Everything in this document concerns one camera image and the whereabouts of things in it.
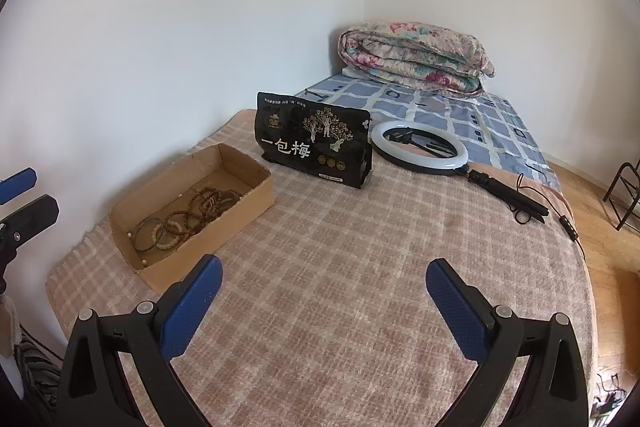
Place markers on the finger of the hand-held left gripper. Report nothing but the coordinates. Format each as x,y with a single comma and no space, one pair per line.
17,184
30,217

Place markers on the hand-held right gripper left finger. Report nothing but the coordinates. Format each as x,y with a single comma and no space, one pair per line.
192,307

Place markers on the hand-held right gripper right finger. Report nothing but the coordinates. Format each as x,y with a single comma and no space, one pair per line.
452,307

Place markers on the brown cardboard box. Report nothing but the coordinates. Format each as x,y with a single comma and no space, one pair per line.
220,227

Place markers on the blue hoop with pearls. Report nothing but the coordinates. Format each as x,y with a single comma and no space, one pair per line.
137,241

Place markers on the pink plaid blanket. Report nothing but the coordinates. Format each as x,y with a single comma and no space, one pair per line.
350,247

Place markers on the striped cloth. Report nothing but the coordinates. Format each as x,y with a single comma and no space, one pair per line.
37,374

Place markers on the blue checked bed sheet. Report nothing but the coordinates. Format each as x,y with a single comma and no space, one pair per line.
450,117

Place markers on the dark metal rack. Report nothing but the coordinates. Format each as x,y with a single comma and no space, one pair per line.
622,197

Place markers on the black snack bag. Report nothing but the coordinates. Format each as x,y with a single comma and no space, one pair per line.
312,142

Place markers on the folded floral quilt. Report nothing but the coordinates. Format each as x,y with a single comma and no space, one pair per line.
415,57

